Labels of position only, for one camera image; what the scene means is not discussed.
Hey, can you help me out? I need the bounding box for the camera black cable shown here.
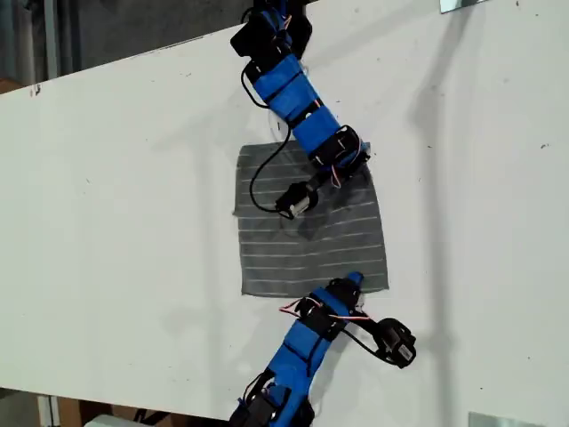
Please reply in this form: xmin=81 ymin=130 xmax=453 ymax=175
xmin=249 ymin=133 xmax=293 ymax=214
xmin=340 ymin=328 xmax=392 ymax=364

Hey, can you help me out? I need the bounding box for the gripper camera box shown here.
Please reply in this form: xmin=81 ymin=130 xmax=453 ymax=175
xmin=275 ymin=181 xmax=320 ymax=220
xmin=375 ymin=318 xmax=418 ymax=369

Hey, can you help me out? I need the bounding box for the grey striped square towel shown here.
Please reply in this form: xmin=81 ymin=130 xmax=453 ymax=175
xmin=231 ymin=141 xmax=392 ymax=298

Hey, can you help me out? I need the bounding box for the camera black stalk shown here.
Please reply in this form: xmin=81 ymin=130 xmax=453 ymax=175
xmin=350 ymin=316 xmax=383 ymax=342
xmin=309 ymin=171 xmax=334 ymax=192

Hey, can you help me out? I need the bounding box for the white table leg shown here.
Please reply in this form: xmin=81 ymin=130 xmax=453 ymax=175
xmin=37 ymin=394 xmax=60 ymax=427

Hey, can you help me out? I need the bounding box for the white box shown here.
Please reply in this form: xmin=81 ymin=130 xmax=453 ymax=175
xmin=84 ymin=413 xmax=139 ymax=427

